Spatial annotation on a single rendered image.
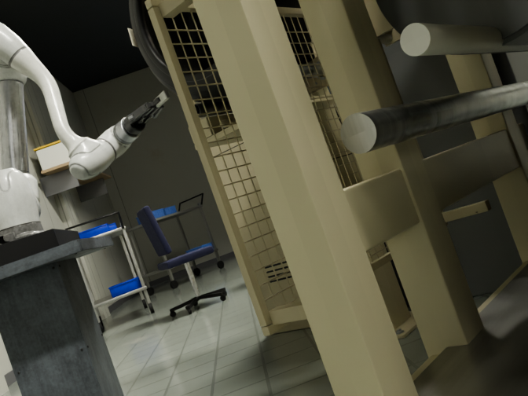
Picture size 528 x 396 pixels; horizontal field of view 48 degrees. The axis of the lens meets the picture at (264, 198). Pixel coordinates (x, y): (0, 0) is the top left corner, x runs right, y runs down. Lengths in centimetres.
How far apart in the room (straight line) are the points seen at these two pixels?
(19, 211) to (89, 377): 62
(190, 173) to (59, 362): 854
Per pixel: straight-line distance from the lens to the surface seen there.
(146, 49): 198
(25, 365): 219
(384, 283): 208
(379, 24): 183
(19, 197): 223
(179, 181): 1053
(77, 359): 214
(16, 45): 244
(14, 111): 253
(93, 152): 222
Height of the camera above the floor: 53
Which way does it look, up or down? 1 degrees up
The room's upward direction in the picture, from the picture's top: 20 degrees counter-clockwise
